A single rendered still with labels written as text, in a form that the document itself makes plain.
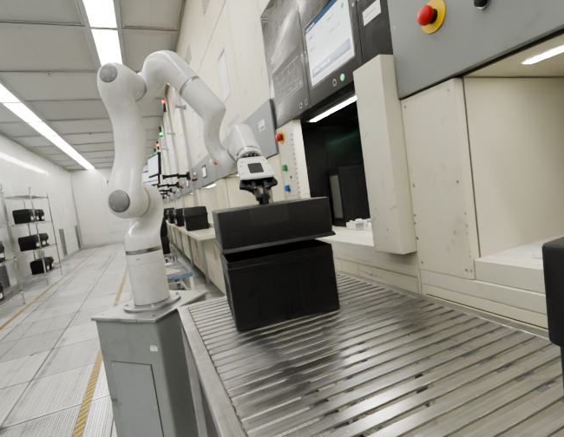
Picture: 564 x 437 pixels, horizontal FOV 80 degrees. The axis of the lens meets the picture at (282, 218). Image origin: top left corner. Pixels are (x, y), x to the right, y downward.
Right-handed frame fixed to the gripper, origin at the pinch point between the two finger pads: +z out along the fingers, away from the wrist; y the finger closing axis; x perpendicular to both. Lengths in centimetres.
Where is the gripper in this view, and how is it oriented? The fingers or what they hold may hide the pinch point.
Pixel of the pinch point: (262, 195)
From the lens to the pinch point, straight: 97.7
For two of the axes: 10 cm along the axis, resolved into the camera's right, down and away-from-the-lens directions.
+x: -0.8, 6.7, 7.4
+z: 2.7, 7.3, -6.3
